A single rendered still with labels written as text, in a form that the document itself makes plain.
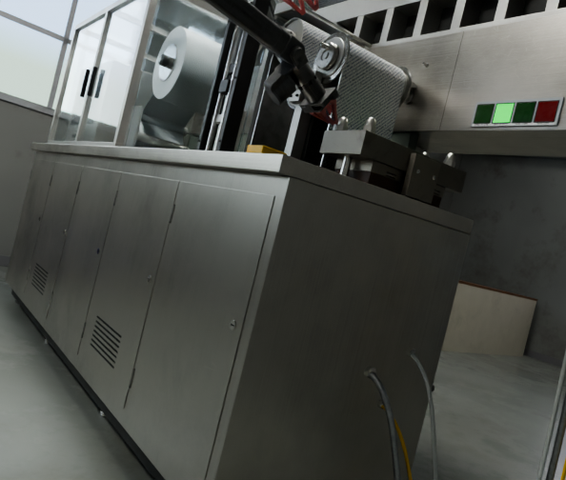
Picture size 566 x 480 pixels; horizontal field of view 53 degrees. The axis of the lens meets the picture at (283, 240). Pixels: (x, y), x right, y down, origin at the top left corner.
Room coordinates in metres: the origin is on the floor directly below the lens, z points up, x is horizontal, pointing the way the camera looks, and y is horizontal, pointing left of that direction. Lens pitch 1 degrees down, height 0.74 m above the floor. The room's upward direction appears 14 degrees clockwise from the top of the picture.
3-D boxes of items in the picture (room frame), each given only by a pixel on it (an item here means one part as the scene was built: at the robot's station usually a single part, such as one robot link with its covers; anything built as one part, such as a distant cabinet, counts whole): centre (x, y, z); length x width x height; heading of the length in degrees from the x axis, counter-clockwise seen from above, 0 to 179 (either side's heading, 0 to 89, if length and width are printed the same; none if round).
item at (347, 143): (1.55, -0.25, 1.00); 0.40 x 0.16 x 0.06; 126
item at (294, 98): (1.60, 0.04, 1.05); 0.06 x 0.05 x 0.31; 126
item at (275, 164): (2.39, 0.51, 0.88); 2.52 x 0.66 x 0.04; 36
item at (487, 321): (6.31, -2.12, 0.35); 2.07 x 0.67 x 0.71; 133
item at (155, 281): (2.39, 0.50, 0.43); 2.52 x 0.64 x 0.86; 36
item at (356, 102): (1.62, -0.14, 1.10); 0.23 x 0.01 x 0.18; 126
